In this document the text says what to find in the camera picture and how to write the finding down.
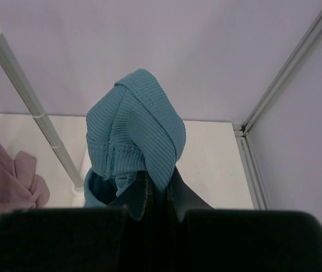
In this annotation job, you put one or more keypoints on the teal tank top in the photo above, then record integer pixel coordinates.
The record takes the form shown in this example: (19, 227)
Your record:
(133, 128)

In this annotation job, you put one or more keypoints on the metal clothes rack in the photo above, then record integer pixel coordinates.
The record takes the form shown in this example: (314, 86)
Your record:
(18, 79)

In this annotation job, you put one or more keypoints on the right aluminium frame post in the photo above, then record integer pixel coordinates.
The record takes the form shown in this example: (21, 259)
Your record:
(289, 70)

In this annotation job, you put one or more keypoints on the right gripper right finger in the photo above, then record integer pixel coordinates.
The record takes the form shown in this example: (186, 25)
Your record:
(209, 239)

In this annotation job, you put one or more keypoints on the mauve tank top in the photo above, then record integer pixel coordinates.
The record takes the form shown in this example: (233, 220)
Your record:
(20, 186)

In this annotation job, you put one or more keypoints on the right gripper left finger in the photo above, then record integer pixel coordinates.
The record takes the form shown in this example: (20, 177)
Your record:
(114, 238)

